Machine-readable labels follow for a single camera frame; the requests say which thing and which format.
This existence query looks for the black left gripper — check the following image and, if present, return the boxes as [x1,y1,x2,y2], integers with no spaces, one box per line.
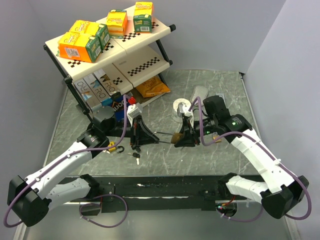
[104,114,159,147]

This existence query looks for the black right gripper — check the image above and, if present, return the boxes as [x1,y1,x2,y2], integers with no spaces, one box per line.
[173,116,217,148]

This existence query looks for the long shackle brass padlock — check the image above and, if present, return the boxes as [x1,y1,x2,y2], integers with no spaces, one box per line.
[152,131,183,144]

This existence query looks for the black head key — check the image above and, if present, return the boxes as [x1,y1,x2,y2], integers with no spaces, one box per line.
[128,147,141,166]

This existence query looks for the small brass padlock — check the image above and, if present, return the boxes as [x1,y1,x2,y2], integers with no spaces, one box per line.
[212,132,222,143]

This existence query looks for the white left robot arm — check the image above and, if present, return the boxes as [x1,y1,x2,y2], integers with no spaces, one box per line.
[7,104,160,227]

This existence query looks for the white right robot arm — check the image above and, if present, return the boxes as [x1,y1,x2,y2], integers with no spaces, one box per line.
[174,95,312,221]

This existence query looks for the yellow padlock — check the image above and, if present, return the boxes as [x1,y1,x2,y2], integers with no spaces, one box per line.
[103,141,125,154]

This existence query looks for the white toilet paper roll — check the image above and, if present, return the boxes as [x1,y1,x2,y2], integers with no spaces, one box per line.
[171,98,191,123]

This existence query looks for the blue Doritos bag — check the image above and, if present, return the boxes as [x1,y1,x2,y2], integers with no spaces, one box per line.
[101,95,130,122]

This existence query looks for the teal white RIO box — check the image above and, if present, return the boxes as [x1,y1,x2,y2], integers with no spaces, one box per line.
[216,93,225,101]

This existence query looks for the orange honey dijon bag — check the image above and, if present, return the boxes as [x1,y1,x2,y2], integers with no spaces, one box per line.
[135,76,171,98]

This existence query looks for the middle RIO box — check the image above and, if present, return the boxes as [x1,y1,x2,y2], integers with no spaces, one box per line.
[83,74,113,106]

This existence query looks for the right RIO box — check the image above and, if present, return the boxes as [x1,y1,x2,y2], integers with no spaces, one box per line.
[93,69,120,98]

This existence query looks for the beige two tier shelf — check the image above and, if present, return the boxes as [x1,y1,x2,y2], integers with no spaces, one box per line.
[43,6,176,116]

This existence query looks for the front orange sponge box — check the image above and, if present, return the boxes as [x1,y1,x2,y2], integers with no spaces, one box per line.
[58,32,102,63]

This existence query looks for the rear yellow sponge box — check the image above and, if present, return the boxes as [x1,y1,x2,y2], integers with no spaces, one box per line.
[69,20,111,50]

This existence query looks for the green yellow sponge box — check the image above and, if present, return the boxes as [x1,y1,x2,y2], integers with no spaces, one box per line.
[132,1,154,33]

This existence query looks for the yellow orange sponge pack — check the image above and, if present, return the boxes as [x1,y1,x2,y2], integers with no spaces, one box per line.
[106,9,128,37]

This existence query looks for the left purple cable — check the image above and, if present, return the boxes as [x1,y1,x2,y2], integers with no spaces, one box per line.
[3,94,130,229]

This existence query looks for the purple cable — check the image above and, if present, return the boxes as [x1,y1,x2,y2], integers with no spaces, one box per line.
[3,94,130,229]
[189,96,312,223]

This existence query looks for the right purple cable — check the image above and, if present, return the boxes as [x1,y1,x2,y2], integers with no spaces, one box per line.
[189,96,312,223]

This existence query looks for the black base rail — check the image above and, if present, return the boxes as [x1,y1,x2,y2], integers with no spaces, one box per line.
[95,175,233,213]

